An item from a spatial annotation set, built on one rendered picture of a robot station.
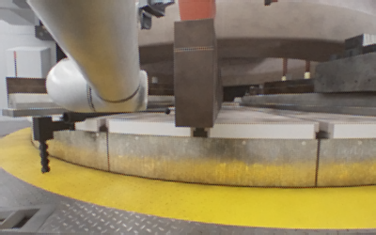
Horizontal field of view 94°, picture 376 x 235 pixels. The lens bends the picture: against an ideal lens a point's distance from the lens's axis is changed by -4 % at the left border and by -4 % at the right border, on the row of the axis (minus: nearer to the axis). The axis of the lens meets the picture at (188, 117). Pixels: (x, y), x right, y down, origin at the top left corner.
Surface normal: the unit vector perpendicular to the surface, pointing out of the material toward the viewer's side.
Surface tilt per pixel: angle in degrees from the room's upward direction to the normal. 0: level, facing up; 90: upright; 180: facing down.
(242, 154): 90
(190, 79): 90
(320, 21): 90
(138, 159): 90
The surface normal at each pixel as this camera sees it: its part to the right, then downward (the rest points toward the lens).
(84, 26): 0.19, 0.96
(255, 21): -0.06, 0.10
